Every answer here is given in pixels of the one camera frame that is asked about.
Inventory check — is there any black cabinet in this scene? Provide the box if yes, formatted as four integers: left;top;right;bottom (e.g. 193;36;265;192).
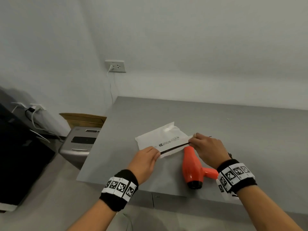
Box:
0;103;56;212

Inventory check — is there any black wristband with marker tags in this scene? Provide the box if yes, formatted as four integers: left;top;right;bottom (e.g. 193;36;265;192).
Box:
216;159;257;199
99;169;139;212

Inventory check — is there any thin black strip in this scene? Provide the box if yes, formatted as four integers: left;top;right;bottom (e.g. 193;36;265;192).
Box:
160;136;212;155

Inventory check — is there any person's right hand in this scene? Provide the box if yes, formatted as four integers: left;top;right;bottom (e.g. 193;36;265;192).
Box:
188;133;230;170

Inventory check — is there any grey paper shredder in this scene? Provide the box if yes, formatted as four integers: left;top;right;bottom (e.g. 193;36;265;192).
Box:
59;126;102;170

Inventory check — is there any orange hair dryer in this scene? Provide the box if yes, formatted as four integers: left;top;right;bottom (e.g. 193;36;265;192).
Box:
182;146;219;190

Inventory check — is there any person's left forearm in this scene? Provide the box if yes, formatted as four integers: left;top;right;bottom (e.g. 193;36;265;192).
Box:
67;199;119;231

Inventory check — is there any white wall outlet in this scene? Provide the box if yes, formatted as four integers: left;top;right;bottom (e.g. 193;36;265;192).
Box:
105;60;126;73

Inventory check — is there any white plug with cable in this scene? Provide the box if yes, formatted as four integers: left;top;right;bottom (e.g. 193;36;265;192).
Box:
107;64;115;104

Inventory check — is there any brown cardboard box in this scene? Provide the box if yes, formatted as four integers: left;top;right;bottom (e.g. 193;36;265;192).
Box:
59;113;107;129

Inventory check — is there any white plastic bag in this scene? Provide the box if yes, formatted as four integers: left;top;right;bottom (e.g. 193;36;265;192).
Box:
135;122;193;159

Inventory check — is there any person's right forearm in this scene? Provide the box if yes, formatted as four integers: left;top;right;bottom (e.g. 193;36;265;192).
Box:
236;185;304;231

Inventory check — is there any person's left hand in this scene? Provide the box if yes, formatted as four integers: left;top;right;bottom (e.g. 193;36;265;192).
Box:
126;146;161;186

